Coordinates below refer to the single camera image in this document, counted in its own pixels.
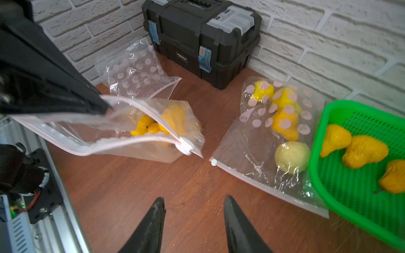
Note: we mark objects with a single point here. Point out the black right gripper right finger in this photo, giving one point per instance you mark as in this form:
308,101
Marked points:
241,235

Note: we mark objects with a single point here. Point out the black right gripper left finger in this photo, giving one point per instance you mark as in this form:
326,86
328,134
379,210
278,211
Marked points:
147,237

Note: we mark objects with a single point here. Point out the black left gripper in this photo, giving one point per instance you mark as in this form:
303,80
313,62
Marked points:
35,76

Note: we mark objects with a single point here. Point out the dotted zip bag with pears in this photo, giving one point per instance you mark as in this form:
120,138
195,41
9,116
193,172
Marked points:
135,72

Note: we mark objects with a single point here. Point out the clear zip bag bottom layer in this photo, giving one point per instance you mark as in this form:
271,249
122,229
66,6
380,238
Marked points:
247,153

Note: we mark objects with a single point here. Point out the clear zip bag with pears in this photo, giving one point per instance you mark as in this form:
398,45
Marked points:
290,110

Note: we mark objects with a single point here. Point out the green plastic basket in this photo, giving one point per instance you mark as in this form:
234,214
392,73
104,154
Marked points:
352,193

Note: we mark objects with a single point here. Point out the black plastic toolbox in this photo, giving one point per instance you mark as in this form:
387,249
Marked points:
214,40

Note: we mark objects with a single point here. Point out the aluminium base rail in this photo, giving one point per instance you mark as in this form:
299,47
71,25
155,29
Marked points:
37,215

